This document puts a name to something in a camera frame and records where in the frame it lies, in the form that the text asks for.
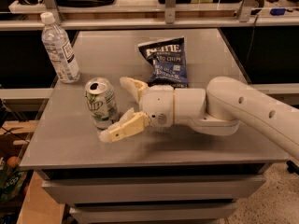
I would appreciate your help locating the grey drawer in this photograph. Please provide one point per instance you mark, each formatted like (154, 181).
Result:
(152, 213)
(153, 189)

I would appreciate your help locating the clear plastic water bottle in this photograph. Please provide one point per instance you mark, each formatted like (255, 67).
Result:
(59, 49)

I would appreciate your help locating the blue object on shelf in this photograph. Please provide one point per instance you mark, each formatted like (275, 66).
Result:
(277, 11)

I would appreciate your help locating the upper grey drawer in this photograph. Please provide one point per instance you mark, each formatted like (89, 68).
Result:
(153, 189)

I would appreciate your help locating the black sunglasses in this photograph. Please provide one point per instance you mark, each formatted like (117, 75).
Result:
(30, 2)

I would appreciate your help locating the lower grey drawer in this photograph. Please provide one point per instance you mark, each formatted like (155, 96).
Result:
(152, 213)

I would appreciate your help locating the orange fruit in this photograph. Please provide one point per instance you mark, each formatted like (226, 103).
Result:
(13, 161)

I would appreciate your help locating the green white 7up can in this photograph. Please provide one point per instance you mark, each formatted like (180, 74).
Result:
(101, 101)

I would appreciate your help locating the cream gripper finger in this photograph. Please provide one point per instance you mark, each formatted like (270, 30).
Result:
(131, 123)
(134, 87)

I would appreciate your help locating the green package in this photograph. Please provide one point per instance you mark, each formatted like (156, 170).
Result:
(12, 187)

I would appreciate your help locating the blue kettle chips bag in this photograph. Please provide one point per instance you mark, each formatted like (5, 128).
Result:
(168, 61)

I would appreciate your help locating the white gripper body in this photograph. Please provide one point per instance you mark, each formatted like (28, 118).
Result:
(158, 104)

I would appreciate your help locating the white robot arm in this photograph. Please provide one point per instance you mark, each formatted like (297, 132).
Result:
(216, 110)

